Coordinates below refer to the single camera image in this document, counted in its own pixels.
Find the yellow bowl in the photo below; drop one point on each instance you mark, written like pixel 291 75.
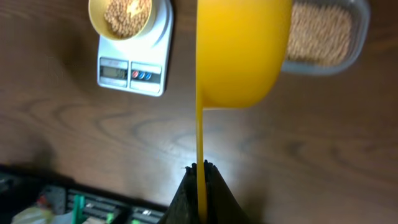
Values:
pixel 122 19

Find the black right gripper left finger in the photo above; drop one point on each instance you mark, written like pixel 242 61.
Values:
pixel 184 206

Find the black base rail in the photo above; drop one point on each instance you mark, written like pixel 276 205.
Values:
pixel 60 199

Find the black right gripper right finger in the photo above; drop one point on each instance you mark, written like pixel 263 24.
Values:
pixel 222 206

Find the yellow plastic scoop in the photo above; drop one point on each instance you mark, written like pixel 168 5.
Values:
pixel 240 49

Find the clear container of soybeans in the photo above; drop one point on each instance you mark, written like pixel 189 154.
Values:
pixel 326 36

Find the white digital kitchen scale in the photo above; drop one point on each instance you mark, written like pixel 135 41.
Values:
pixel 138 65

